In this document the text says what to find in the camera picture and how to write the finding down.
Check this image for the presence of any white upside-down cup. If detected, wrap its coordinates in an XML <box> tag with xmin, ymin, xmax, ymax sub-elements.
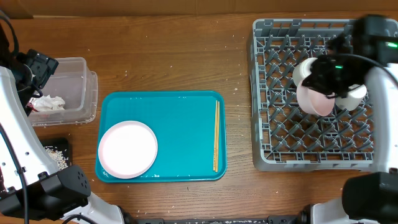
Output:
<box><xmin>335</xmin><ymin>84</ymin><xmax>367</xmax><ymax>111</ymax></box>

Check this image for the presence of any white upside-down bowl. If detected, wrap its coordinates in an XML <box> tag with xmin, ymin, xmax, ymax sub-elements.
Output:
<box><xmin>292</xmin><ymin>57</ymin><xmax>317</xmax><ymax>86</ymax></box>

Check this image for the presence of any small white round plate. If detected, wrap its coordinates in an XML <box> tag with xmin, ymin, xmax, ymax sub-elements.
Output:
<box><xmin>296</xmin><ymin>81</ymin><xmax>335</xmax><ymax>116</ymax></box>

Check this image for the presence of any white paper napkin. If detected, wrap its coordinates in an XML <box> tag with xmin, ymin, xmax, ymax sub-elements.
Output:
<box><xmin>30</xmin><ymin>95</ymin><xmax>65</xmax><ymax>112</ymax></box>

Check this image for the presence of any white rice pile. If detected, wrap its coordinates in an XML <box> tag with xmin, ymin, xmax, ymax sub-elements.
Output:
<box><xmin>44</xmin><ymin>146</ymin><xmax>70</xmax><ymax>170</ymax></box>

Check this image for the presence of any large pink round plate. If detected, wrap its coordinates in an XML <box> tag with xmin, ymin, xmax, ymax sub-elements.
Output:
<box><xmin>98</xmin><ymin>121</ymin><xmax>158</xmax><ymax>179</ymax></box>

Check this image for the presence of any wooden chopstick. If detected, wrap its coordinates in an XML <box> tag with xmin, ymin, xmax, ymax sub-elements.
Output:
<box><xmin>213</xmin><ymin>100</ymin><xmax>218</xmax><ymax>172</ymax></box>
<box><xmin>215</xmin><ymin>101</ymin><xmax>220</xmax><ymax>172</ymax></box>

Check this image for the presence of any red snack wrapper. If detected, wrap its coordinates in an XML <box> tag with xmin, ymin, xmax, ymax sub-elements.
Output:
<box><xmin>27</xmin><ymin>103</ymin><xmax>37</xmax><ymax>112</ymax></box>

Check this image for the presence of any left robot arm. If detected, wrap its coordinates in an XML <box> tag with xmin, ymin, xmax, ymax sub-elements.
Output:
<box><xmin>1</xmin><ymin>32</ymin><xmax>134</xmax><ymax>223</ymax></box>

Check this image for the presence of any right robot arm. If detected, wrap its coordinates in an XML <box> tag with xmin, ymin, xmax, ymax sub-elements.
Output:
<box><xmin>297</xmin><ymin>15</ymin><xmax>397</xmax><ymax>223</ymax></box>

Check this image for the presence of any clear plastic waste bin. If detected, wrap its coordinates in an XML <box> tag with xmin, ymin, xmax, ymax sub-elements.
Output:
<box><xmin>29</xmin><ymin>57</ymin><xmax>98</xmax><ymax>126</ymax></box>

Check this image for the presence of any black rectangular waste tray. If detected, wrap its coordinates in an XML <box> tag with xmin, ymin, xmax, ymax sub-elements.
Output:
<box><xmin>40</xmin><ymin>138</ymin><xmax>72</xmax><ymax>166</ymax></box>

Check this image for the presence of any grey plastic dish rack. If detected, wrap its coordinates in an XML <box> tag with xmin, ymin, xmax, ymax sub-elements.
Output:
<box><xmin>248</xmin><ymin>19</ymin><xmax>373</xmax><ymax>171</ymax></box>

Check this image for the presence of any teal plastic serving tray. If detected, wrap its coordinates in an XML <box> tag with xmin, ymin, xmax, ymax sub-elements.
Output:
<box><xmin>95</xmin><ymin>90</ymin><xmax>228</xmax><ymax>184</ymax></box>

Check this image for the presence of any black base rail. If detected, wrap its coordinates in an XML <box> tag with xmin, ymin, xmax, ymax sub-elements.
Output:
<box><xmin>135</xmin><ymin>214</ymin><xmax>311</xmax><ymax>224</ymax></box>

